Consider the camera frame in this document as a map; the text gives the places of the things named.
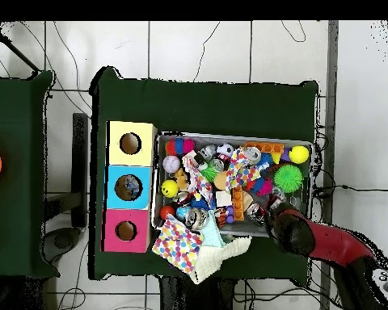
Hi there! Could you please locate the mint green cloth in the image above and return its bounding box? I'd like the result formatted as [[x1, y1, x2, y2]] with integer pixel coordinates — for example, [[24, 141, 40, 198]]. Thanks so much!
[[200, 216, 226, 249]]

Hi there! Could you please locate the crushed red black can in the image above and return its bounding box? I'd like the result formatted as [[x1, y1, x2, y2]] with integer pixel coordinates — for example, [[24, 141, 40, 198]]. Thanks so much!
[[246, 203, 268, 226]]

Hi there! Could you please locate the large polka dot cloth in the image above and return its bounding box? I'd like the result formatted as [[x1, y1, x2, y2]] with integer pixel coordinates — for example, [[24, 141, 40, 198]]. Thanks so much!
[[151, 216, 205, 275]]

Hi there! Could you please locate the cream muslin cloth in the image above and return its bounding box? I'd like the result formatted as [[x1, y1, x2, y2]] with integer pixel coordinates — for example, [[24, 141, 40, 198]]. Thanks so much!
[[189, 235, 253, 285]]

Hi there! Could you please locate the shallow clear bin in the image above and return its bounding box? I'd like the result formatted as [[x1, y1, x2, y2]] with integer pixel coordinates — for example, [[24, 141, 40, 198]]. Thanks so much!
[[150, 131, 314, 240]]

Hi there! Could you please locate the wooden box with three holes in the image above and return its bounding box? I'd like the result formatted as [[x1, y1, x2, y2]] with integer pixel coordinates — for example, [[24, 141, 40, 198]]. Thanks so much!
[[103, 120, 158, 254]]

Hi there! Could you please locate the white baseball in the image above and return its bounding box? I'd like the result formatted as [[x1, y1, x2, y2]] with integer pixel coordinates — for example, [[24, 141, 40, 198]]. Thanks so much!
[[162, 154, 182, 174]]

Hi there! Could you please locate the rainbow spiky toy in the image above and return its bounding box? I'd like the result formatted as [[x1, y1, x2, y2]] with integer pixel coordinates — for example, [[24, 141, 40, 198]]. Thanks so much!
[[166, 138, 197, 157]]

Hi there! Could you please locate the yellow smiley ball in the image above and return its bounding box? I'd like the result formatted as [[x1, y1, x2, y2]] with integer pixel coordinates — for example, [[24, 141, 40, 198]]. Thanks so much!
[[160, 178, 180, 199]]

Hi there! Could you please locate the black and white soccer ball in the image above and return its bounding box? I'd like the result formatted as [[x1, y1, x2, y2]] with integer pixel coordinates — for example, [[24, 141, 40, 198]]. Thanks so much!
[[216, 143, 235, 160]]

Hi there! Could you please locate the small polka dot cloth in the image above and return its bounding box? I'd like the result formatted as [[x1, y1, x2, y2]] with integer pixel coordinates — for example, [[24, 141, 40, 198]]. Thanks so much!
[[225, 149, 261, 191]]

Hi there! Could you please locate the crushed silver can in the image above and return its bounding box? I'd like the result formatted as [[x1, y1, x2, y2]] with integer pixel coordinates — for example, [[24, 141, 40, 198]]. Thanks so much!
[[242, 147, 264, 166]]

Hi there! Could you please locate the large green spiky ball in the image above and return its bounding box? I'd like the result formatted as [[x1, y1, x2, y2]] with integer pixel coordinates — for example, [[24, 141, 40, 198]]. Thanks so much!
[[273, 164, 305, 193]]

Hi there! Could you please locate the black flat panel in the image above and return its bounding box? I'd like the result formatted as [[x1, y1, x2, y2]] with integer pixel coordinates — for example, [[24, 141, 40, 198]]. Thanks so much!
[[71, 112, 91, 228]]

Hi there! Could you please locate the grey floor stand base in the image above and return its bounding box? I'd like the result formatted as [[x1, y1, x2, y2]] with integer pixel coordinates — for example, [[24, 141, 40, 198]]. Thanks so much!
[[41, 192, 85, 262]]

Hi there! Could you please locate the green covered side table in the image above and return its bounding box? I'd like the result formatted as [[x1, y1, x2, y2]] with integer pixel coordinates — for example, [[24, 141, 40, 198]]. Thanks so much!
[[0, 70, 56, 279]]

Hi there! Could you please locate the black floor cable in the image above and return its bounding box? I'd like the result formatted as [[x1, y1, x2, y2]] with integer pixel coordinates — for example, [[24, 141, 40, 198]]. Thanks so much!
[[312, 182, 388, 199]]

